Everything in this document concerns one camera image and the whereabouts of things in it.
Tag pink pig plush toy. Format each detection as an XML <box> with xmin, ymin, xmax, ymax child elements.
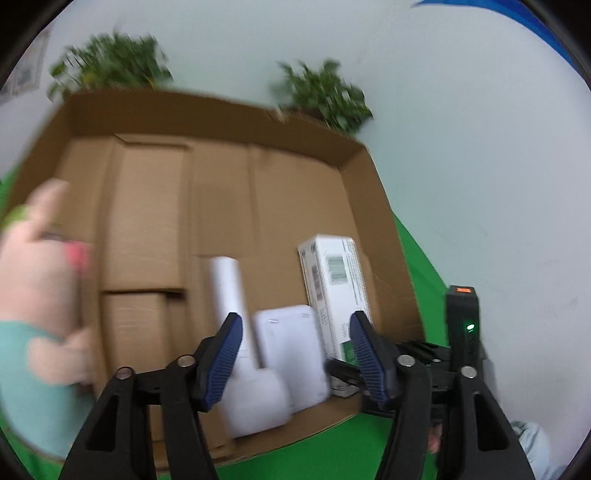
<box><xmin>1</xmin><ymin>179</ymin><xmax>94</xmax><ymax>460</ymax></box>

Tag narrow cardboard box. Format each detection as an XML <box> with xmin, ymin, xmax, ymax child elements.
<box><xmin>96</xmin><ymin>133</ymin><xmax>236</xmax><ymax>464</ymax></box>

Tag white green printed carton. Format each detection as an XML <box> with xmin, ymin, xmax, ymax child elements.
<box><xmin>297</xmin><ymin>235</ymin><xmax>370</xmax><ymax>367</ymax></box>

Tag white handheld lint remover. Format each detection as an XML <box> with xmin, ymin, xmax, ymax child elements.
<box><xmin>211</xmin><ymin>256</ymin><xmax>291</xmax><ymax>438</ymax></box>

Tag white plastic device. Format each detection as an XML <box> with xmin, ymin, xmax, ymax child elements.
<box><xmin>252</xmin><ymin>305</ymin><xmax>331</xmax><ymax>413</ymax></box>

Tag person's right hand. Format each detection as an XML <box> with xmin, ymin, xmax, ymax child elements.
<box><xmin>428</xmin><ymin>424</ymin><xmax>443</xmax><ymax>454</ymax></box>

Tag green tablecloth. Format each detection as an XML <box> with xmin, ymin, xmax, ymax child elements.
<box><xmin>0</xmin><ymin>170</ymin><xmax>452</xmax><ymax>480</ymax></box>

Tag large shallow cardboard tray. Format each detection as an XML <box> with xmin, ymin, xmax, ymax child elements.
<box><xmin>8</xmin><ymin>88</ymin><xmax>426</xmax><ymax>472</ymax></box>

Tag right potted green plant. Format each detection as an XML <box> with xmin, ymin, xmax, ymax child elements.
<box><xmin>277</xmin><ymin>58</ymin><xmax>374</xmax><ymax>136</ymax></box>

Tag potted green plant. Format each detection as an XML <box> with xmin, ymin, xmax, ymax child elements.
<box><xmin>277</xmin><ymin>58</ymin><xmax>374</xmax><ymax>136</ymax></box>
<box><xmin>47</xmin><ymin>31</ymin><xmax>172</xmax><ymax>101</ymax></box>

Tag left potted green plant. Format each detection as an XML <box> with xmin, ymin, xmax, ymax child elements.
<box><xmin>47</xmin><ymin>31</ymin><xmax>172</xmax><ymax>101</ymax></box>

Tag framed certificates on wall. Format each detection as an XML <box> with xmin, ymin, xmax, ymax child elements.
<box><xmin>1</xmin><ymin>27</ymin><xmax>51</xmax><ymax>104</ymax></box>

